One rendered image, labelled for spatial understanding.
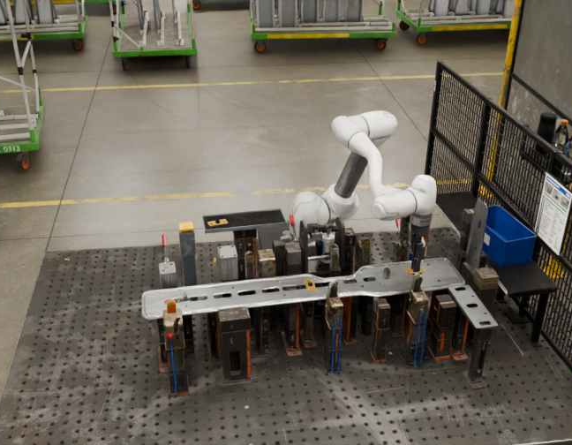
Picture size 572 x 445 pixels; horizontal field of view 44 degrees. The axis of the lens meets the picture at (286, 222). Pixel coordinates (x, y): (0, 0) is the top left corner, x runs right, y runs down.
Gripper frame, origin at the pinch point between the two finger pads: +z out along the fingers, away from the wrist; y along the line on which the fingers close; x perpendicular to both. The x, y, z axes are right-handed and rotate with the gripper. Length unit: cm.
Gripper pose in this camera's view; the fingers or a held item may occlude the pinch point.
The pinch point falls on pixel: (416, 263)
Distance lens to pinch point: 316.5
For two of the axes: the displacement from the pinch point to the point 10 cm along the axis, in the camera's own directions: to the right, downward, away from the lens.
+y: 2.0, 4.8, -8.6
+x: 9.8, -0.9, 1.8
